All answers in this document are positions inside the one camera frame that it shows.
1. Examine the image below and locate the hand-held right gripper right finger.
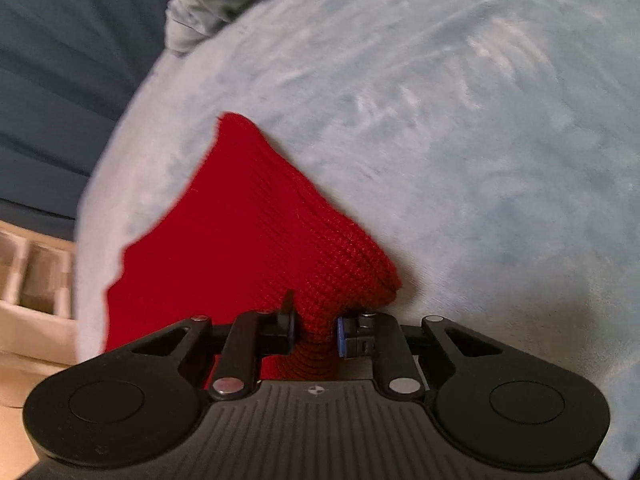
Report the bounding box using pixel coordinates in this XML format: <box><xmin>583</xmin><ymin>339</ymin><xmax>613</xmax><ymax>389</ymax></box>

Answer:
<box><xmin>336</xmin><ymin>311</ymin><xmax>507</xmax><ymax>397</ymax></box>

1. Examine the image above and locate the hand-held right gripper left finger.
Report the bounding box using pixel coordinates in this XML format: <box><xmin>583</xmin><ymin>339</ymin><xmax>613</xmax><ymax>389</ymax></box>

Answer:
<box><xmin>131</xmin><ymin>290</ymin><xmax>297</xmax><ymax>403</ymax></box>

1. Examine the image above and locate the red knit sweater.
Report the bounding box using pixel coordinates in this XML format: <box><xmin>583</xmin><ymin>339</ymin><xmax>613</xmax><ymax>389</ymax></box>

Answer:
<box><xmin>102</xmin><ymin>112</ymin><xmax>404</xmax><ymax>382</ymax></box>

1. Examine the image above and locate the light blue fleece blanket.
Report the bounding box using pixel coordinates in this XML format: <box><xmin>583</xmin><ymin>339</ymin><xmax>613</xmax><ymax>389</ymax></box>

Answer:
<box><xmin>72</xmin><ymin>0</ymin><xmax>640</xmax><ymax>480</ymax></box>

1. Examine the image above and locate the white compartment shelf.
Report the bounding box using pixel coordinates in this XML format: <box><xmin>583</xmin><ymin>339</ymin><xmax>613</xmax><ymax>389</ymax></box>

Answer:
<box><xmin>0</xmin><ymin>219</ymin><xmax>80</xmax><ymax>367</ymax></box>

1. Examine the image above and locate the dark blue curtain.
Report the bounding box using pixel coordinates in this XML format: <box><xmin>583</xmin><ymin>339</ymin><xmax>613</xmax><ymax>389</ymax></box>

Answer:
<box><xmin>0</xmin><ymin>0</ymin><xmax>182</xmax><ymax>222</ymax></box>

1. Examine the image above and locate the grey cloth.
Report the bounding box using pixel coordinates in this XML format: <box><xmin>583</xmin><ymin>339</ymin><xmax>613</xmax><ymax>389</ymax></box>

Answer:
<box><xmin>165</xmin><ymin>0</ymin><xmax>361</xmax><ymax>59</ymax></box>

